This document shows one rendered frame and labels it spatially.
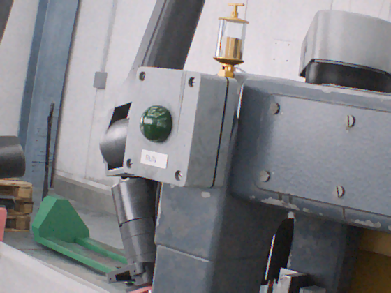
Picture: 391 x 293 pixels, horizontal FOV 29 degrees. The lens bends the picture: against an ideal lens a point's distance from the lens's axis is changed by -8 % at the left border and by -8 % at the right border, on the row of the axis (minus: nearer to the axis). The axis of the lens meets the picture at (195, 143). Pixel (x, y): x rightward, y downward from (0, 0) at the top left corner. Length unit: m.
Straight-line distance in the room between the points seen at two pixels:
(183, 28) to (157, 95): 0.36
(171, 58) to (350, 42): 0.31
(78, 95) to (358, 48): 8.55
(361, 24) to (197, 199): 0.23
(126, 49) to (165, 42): 7.72
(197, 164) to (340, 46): 0.20
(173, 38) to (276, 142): 0.39
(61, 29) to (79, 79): 0.64
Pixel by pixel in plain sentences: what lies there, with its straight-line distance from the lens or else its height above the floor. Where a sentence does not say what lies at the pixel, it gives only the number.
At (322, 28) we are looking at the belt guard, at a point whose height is 1.40.
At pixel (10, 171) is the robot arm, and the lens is 1.32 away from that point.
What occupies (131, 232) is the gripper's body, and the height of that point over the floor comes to 1.15.
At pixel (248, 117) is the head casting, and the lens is 0.67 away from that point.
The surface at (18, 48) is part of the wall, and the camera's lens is 9.50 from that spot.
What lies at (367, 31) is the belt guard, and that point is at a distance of 0.76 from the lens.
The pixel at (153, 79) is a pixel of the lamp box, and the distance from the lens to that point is 0.67.
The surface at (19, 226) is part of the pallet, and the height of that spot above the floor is 0.05.
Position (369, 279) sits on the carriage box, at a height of 1.13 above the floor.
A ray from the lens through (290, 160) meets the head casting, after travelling 0.64.
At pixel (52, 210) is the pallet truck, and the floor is 0.29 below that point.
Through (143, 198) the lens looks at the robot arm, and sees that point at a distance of 0.94.
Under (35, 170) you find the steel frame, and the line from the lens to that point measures 9.30.
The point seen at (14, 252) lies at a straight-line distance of 1.19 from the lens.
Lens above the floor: 1.31
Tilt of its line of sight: 3 degrees down
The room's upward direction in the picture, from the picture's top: 8 degrees clockwise
